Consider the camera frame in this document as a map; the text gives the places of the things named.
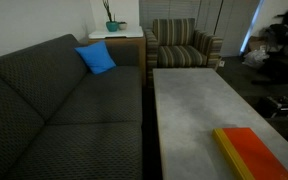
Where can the red book with yellow spine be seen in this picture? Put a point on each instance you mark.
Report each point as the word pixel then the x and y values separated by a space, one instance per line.
pixel 254 153

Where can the wooden side table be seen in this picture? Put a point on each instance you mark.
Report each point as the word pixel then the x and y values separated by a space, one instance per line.
pixel 142 56

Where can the striped armchair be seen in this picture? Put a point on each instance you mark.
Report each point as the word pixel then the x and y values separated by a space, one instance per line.
pixel 179 55

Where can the blue square pillow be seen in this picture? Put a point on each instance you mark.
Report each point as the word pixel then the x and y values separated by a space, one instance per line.
pixel 95 58

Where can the small white plant pot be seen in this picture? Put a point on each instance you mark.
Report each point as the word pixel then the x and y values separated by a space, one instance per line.
pixel 122 26

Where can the teal pot with plant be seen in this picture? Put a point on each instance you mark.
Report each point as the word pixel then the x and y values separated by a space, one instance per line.
pixel 112 26

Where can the dark grey fabric sofa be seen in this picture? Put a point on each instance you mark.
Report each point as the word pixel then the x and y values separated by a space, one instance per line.
pixel 84 133

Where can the white plastic bag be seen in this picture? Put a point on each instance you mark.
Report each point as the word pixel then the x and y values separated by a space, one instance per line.
pixel 255 58

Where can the brown cardboard box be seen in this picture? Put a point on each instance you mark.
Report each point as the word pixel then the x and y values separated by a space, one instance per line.
pixel 254 42

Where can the black case with silver trim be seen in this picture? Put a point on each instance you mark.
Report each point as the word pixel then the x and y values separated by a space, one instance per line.
pixel 277 106

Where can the dark pile of bags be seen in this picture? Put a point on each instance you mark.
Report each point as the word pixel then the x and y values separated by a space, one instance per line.
pixel 284 63

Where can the white wall outlet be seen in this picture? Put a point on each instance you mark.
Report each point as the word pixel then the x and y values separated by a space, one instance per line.
pixel 221 63

